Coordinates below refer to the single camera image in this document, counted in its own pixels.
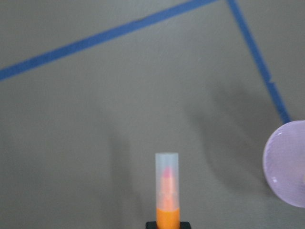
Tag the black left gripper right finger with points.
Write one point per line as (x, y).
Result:
(185, 225)

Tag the orange highlighter pen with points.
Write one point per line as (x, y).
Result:
(167, 190)

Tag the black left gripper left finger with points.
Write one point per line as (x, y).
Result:
(151, 225)

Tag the pink mesh pen holder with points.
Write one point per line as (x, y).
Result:
(284, 163)

